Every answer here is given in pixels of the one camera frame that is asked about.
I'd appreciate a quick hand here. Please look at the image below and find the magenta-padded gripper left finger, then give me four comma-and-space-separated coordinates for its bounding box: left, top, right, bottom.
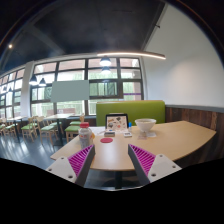
45, 144, 96, 188

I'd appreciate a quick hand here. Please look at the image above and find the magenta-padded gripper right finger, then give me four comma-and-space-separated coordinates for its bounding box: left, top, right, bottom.
127, 143, 183, 187

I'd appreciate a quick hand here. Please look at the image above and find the clear red-capped drink bottle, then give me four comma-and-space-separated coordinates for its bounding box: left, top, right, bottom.
78, 121, 93, 150

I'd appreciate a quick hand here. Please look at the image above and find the white bowl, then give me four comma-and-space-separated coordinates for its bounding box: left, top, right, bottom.
134, 118, 157, 133

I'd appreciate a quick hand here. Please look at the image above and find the wooden dining table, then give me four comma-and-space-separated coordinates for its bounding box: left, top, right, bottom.
6, 115, 29, 141
43, 113, 74, 146

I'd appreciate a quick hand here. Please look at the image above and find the group of green-seated wooden chairs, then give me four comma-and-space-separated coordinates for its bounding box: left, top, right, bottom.
0, 114, 86, 144

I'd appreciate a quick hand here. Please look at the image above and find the green upholstered bench backrest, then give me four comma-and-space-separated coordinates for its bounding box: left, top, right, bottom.
95, 100, 166, 127

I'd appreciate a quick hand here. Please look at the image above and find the black laptop with stickers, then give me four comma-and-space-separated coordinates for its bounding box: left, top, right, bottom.
105, 113, 130, 132

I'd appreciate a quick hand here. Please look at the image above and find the group of pendant lamps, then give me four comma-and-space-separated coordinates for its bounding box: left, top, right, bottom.
28, 55, 113, 88

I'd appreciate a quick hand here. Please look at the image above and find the curved linear ceiling light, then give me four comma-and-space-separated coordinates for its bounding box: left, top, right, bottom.
96, 50, 167, 61

